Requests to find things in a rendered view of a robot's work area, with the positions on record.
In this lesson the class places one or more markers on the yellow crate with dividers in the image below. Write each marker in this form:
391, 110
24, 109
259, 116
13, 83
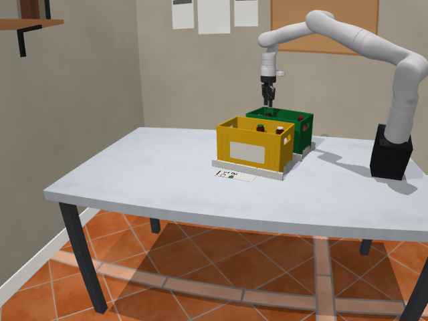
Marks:
265, 150

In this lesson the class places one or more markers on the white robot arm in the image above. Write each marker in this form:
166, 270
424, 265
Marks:
411, 68

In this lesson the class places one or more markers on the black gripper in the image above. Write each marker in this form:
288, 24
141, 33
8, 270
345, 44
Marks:
268, 88

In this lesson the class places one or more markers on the white paper pick list strip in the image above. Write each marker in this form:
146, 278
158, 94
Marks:
237, 176

